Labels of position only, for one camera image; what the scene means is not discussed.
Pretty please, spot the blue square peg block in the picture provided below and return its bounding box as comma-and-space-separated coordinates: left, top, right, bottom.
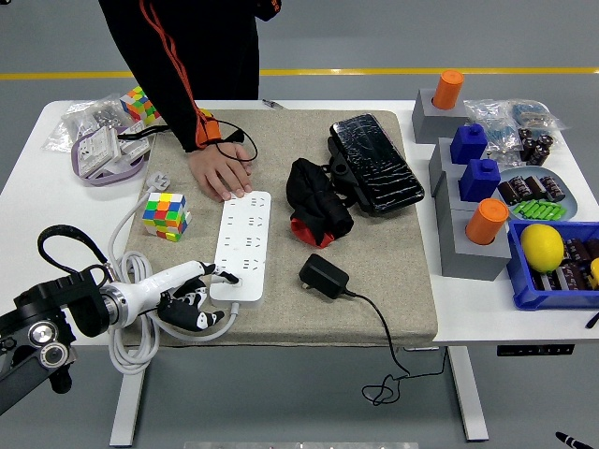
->
458, 158, 502, 203
449, 123, 489, 166

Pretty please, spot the small colourful puzzle cube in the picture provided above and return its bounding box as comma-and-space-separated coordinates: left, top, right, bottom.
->
119, 85, 160, 125

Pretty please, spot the white table leg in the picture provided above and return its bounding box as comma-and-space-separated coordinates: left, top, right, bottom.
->
109, 348, 151, 448
446, 346, 490, 442

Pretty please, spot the grey-brown fabric mat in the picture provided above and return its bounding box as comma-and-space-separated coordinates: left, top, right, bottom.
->
106, 109, 440, 350

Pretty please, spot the dark capacitor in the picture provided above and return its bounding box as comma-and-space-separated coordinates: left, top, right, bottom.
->
540, 175, 567, 203
519, 175, 548, 200
533, 270, 561, 294
556, 263, 592, 292
497, 180, 521, 206
563, 238, 599, 264

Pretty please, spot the light blue plate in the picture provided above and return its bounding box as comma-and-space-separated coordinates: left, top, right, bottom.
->
496, 167, 578, 222

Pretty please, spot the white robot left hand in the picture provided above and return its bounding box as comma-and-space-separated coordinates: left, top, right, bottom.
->
111, 259, 241, 334

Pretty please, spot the thin black adapter cord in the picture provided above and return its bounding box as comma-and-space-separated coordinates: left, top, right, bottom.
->
344, 289, 449, 406

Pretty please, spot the white power strip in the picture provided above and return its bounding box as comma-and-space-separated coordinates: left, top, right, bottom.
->
209, 190, 272, 311

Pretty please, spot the purple plastic tray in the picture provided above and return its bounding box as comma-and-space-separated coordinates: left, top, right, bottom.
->
69, 123, 153, 188

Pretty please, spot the grey block with round hole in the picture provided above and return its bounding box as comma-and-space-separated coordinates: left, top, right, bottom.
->
411, 87, 469, 145

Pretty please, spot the person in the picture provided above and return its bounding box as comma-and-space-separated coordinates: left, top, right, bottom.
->
97, 0, 285, 153

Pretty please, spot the blue plastic bin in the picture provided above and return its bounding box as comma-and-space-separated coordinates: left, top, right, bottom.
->
506, 219, 599, 311

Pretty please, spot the black desk control panel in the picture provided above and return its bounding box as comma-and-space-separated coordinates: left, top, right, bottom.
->
496, 344, 576, 357

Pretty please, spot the large colourful puzzle cube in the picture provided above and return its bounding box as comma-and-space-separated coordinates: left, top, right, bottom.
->
142, 191, 192, 243

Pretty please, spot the plastic bag with dark parts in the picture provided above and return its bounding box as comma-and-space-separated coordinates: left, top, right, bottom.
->
507, 98, 570, 133

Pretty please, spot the orange cylinder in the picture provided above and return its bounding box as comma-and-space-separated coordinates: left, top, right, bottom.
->
464, 197, 510, 246
431, 69, 465, 110

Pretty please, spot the small white socket panel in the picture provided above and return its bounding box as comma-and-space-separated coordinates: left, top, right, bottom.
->
119, 135, 151, 161

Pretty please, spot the person's right hand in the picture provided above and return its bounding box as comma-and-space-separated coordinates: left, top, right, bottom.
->
187, 142, 254, 203

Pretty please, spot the plastic bag with blue parts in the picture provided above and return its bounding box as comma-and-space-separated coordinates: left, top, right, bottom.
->
462, 98, 519, 158

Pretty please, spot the black cloth with red lining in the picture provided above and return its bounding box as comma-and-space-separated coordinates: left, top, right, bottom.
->
285, 157, 356, 249

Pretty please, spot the white power strip cable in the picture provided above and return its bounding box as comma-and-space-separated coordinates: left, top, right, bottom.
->
107, 171, 242, 376

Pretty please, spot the large grey block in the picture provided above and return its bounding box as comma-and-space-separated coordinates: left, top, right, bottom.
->
439, 208, 512, 282

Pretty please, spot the black wrist cord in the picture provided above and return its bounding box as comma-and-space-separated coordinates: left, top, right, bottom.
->
212, 119, 259, 164

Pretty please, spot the grey block with square hole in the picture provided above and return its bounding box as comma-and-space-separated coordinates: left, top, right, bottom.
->
432, 170, 472, 212
428, 138, 469, 188

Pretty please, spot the large white socket panel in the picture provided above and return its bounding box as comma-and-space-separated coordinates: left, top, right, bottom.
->
77, 126, 123, 178

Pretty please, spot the black-white robot right hand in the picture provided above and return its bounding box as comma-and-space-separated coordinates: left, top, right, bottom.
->
555, 430, 599, 449

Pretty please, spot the black wrapped flat case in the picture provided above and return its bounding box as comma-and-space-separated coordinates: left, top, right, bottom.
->
329, 112, 426, 216

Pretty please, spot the black power adapter plug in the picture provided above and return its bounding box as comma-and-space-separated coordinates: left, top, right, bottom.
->
298, 253, 351, 300

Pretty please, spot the green batteries pile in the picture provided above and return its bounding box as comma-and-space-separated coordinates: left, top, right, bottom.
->
512, 198, 568, 221

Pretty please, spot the yellow lemon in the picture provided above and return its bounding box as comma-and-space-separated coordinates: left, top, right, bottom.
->
519, 224, 565, 274

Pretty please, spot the black plastic bracket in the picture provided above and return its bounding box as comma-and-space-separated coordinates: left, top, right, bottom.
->
322, 138, 364, 207

